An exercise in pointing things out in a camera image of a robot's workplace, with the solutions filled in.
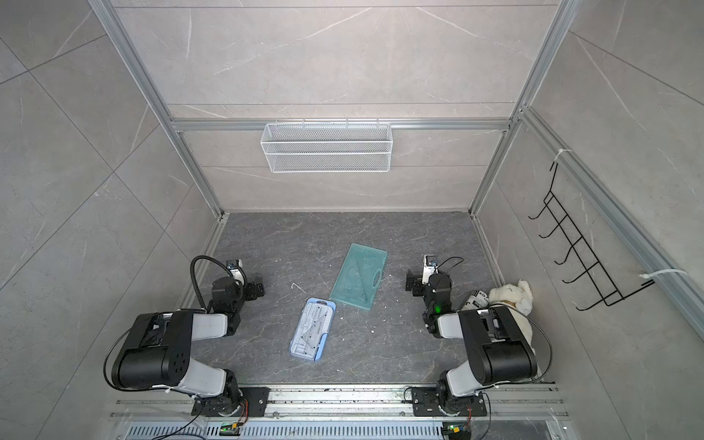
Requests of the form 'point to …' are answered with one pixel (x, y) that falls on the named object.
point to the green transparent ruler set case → (357, 281)
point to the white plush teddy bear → (521, 295)
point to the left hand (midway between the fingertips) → (247, 273)
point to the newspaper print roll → (478, 300)
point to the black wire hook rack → (595, 276)
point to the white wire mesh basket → (326, 148)
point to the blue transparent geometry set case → (312, 329)
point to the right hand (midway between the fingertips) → (425, 269)
